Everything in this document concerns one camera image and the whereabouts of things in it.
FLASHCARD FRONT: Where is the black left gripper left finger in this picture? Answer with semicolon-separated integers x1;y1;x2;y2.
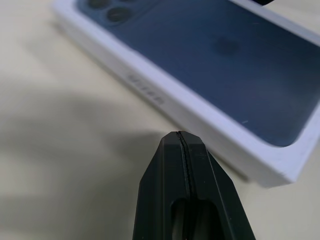
133;130;192;240

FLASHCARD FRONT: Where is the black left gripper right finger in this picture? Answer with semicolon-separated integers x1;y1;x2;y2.
178;130;256;240

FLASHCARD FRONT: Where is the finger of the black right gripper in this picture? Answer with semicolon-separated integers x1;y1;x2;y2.
250;0;276;7

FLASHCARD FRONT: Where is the white phone box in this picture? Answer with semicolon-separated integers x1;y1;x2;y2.
51;0;320;190

